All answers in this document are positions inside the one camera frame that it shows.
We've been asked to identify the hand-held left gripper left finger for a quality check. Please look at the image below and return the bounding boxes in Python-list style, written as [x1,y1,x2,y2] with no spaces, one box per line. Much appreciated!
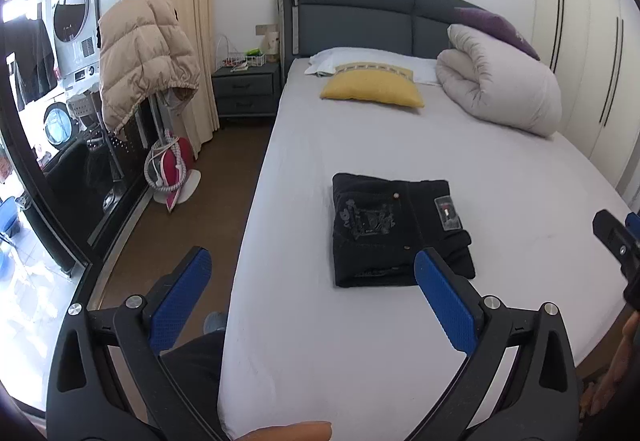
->
[45,246,236,441]

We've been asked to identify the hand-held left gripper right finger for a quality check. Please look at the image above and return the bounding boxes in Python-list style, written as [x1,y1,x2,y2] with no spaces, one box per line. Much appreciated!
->
[400,248,584,441]

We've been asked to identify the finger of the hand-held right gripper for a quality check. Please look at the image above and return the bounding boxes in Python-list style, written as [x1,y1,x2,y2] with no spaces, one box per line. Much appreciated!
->
[592,208,640,279]

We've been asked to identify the black denim pants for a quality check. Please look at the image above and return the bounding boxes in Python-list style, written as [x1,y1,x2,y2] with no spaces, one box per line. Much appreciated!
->
[331,172,477,289]

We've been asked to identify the person's right forearm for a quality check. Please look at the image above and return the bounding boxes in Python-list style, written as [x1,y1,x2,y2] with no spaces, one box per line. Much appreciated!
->
[589,311,640,418]

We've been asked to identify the person's left hand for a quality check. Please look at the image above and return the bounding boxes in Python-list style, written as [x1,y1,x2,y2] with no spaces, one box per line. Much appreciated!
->
[235,421,333,441]

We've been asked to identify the grey slipper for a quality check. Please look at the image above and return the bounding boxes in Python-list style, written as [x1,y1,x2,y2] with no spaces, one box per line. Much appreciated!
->
[204,311,229,336]

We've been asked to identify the person's dark trouser leg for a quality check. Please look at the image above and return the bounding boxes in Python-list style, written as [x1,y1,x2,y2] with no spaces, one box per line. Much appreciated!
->
[159,328,226,422]

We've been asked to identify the red garment steamer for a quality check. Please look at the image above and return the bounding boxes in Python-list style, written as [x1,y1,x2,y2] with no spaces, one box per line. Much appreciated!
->
[144,133,202,212]

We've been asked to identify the white wardrobe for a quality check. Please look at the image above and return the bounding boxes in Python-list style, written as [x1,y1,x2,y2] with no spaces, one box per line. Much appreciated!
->
[530,0,640,202]

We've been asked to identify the bed with white sheet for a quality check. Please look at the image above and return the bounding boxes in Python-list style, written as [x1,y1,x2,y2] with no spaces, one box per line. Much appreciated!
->
[217,56,640,441]

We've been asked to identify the rolled white duvet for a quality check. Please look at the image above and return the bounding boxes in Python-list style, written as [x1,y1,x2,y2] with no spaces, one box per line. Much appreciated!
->
[435,23,563,138]

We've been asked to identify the blue plastic tub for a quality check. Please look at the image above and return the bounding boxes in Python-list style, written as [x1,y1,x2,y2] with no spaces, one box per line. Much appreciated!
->
[0,198,22,243]

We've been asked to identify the white washing machine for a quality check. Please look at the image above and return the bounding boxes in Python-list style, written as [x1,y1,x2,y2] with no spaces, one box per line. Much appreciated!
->
[42,88,101,156]

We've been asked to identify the grey nightstand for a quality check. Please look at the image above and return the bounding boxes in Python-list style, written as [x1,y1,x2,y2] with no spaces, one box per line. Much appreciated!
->
[211,60,282,119]

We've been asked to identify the yellow pillow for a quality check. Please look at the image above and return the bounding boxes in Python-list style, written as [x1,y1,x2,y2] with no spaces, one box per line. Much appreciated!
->
[320,63,426,109]

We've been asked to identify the purple pillow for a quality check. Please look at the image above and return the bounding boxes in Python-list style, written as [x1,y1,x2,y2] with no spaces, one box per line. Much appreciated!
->
[452,6,542,62]

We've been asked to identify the beige puffer jacket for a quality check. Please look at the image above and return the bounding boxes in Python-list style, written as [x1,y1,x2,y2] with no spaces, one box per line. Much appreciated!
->
[97,0,202,136]

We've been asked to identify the white pillow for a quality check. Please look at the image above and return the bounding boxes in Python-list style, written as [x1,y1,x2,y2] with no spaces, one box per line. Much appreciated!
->
[304,47,443,86]

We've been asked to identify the white round container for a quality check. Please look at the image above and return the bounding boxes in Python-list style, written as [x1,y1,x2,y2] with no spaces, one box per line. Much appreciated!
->
[262,31,282,62]

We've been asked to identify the dark hanging clothes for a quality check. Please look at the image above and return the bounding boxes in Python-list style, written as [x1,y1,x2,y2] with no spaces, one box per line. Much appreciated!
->
[0,18,57,102]

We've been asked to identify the grey padded headboard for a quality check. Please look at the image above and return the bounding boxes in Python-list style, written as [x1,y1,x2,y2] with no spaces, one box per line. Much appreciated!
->
[276,0,501,72]

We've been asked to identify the white tumble dryer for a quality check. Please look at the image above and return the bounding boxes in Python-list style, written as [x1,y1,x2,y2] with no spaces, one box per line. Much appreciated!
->
[47,0,101,82]

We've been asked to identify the white wire basket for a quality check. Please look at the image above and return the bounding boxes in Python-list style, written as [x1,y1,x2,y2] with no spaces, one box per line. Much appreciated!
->
[216,35,267,70]

